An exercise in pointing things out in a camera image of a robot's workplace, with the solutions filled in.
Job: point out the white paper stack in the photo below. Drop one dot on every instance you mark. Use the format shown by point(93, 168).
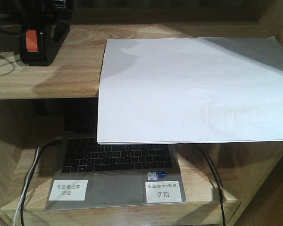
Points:
point(191, 90)

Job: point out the black stapler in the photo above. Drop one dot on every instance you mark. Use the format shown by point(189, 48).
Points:
point(40, 45)

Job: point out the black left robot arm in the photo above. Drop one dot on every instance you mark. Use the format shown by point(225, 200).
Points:
point(19, 16)

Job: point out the silver laptop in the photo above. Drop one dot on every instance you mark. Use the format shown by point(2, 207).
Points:
point(116, 174)

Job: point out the white right label sticker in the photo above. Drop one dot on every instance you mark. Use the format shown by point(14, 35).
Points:
point(163, 192)

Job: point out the white label sticker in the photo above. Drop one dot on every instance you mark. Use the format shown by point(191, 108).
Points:
point(68, 190)
point(163, 192)

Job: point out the wooden shelf unit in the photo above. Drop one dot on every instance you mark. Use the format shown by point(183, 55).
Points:
point(252, 173)

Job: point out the white left label sticker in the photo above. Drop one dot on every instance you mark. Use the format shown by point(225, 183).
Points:
point(68, 190)

